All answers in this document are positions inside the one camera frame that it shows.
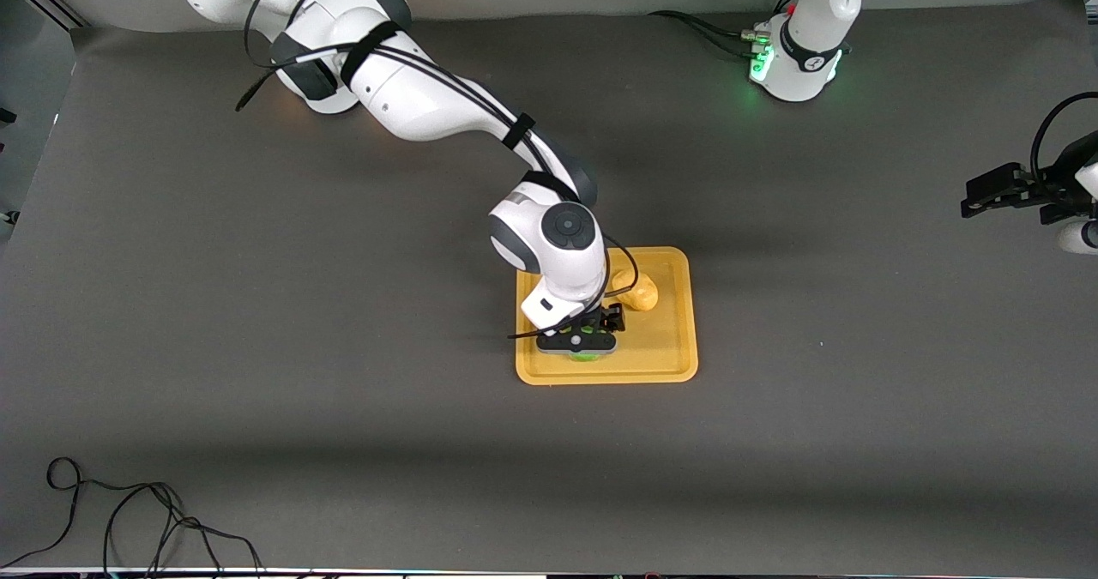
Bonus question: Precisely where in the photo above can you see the black left arm base cables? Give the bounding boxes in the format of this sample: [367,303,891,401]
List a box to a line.
[648,0,803,58]

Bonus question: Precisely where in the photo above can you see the yellow potato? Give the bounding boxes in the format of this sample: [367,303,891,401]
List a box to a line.
[618,274,661,313]

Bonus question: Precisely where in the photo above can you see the dark grey table mat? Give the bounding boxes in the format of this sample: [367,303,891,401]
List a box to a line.
[0,0,1098,576]

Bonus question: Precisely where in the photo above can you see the thin black loose cable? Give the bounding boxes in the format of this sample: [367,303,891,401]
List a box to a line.
[0,456,267,576]

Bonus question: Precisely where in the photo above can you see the black left arm wrist cable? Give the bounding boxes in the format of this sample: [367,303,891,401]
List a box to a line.
[1029,91,1098,177]

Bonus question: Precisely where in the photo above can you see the yellow plastic tray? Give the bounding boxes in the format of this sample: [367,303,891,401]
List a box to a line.
[515,246,699,386]

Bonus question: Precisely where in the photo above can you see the green lime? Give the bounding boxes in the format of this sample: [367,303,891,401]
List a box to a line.
[568,329,604,365]

